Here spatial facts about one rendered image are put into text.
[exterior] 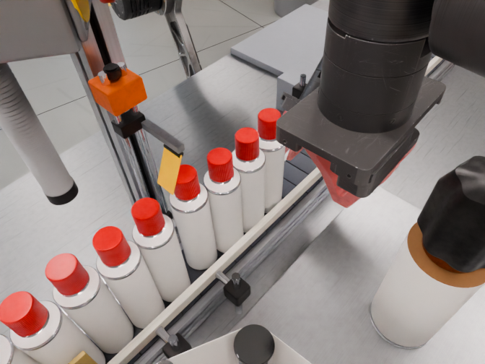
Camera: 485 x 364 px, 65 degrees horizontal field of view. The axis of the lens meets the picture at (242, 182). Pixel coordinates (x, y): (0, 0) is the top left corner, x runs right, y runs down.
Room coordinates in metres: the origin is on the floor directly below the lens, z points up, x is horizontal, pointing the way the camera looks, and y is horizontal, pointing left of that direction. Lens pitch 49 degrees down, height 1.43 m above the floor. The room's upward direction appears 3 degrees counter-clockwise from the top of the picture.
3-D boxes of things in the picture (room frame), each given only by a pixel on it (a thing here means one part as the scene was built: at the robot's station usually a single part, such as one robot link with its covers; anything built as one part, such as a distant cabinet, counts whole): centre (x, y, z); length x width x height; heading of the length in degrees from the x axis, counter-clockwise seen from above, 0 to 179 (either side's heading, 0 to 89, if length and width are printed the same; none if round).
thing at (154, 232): (0.27, 0.11, 0.98); 0.05 x 0.05 x 0.20
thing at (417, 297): (0.21, -0.22, 1.03); 0.09 x 0.09 x 0.30
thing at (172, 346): (0.18, 0.11, 0.89); 0.06 x 0.03 x 0.12; 45
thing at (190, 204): (0.32, 0.07, 0.98); 0.05 x 0.05 x 0.20
